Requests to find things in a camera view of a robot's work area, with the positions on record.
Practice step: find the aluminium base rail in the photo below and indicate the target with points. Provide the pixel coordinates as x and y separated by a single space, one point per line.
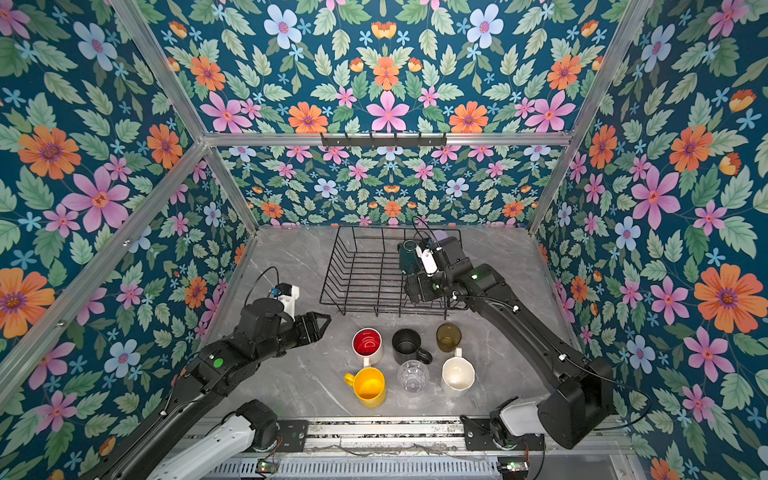
387 448

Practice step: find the green mug cream inside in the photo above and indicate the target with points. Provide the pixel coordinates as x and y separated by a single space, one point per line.
409 258

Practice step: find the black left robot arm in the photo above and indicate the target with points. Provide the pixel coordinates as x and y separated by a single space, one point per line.
265 331

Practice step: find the clear glass cup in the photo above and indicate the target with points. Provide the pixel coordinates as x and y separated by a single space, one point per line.
413 376

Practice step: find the yellow mug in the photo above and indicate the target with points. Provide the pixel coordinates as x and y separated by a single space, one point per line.
368 384

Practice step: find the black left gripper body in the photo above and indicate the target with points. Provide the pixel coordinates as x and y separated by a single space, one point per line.
301 335

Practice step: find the olive glass cup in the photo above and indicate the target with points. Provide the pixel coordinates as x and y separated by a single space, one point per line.
448 337

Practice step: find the black mug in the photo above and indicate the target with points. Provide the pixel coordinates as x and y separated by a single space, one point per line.
407 346

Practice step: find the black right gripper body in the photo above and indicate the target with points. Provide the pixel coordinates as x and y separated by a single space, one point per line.
430 288

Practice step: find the black wire dish rack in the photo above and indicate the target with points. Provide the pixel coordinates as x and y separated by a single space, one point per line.
364 276

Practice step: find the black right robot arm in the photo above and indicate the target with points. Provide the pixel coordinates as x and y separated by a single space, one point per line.
580 389

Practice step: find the cream white mug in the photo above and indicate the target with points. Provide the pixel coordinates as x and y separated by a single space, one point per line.
458 374

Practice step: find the white mug red inside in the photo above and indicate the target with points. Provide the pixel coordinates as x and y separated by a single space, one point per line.
367 344

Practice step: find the black hook rail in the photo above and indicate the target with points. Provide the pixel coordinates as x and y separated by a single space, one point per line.
371 140

